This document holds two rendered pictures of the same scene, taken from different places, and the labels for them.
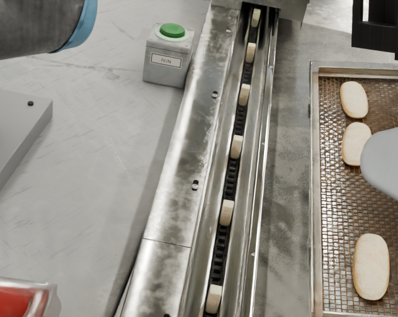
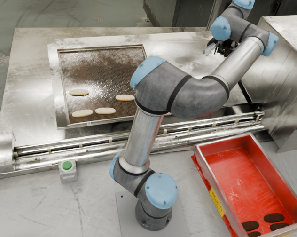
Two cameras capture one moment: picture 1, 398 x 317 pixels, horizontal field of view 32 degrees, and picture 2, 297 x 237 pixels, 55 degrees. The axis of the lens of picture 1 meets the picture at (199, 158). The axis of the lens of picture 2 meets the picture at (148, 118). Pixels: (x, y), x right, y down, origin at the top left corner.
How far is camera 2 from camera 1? 136 cm
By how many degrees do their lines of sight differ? 78
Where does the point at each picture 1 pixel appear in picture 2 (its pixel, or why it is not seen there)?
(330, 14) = not seen: outside the picture
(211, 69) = (72, 155)
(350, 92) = (81, 113)
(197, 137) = (114, 148)
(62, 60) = (77, 210)
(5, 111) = (129, 201)
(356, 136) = (105, 110)
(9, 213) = not seen: hidden behind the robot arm
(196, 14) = (7, 183)
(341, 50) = (16, 130)
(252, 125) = (96, 140)
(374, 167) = not seen: hidden behind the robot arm
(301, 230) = (126, 126)
